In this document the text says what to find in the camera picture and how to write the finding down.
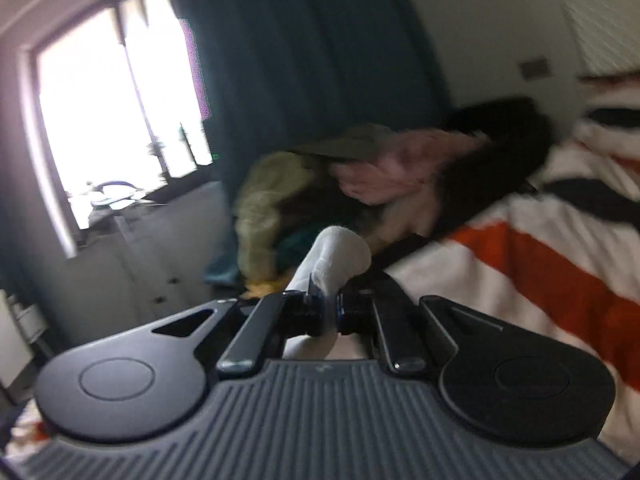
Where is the white zip-up sweatshirt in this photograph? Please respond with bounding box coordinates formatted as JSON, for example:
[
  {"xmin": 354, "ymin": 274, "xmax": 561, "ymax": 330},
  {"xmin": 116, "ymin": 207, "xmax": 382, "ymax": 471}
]
[{"xmin": 283, "ymin": 226, "xmax": 371, "ymax": 361}]

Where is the dark green garment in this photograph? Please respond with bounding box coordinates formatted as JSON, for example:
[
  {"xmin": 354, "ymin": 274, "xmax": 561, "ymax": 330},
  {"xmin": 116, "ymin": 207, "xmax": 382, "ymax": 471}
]
[{"xmin": 276, "ymin": 228, "xmax": 319, "ymax": 273}]

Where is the yellow knitted blanket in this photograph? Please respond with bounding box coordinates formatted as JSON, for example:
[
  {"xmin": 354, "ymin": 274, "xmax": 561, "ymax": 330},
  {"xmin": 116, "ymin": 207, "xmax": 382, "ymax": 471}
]
[{"xmin": 233, "ymin": 151, "xmax": 331, "ymax": 282}]

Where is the olive grey garment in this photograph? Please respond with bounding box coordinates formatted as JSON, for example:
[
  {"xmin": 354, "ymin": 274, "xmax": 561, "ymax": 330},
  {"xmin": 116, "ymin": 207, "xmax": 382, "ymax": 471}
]
[{"xmin": 291, "ymin": 124, "xmax": 396, "ymax": 160}]

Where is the striped orange black white bedsheet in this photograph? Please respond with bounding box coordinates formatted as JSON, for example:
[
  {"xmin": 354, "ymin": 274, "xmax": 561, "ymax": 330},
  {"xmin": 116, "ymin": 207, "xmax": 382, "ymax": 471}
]
[{"xmin": 1, "ymin": 84, "xmax": 639, "ymax": 479}]

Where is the dark framed window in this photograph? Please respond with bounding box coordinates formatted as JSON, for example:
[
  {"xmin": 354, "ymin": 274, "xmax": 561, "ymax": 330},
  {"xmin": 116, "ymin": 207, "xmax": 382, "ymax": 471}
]
[{"xmin": 30, "ymin": 0, "xmax": 216, "ymax": 250}]

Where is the dark wall switch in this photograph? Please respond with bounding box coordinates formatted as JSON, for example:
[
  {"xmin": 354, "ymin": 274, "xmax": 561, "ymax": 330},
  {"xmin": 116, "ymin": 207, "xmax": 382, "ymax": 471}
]
[{"xmin": 518, "ymin": 56, "xmax": 551, "ymax": 81}]

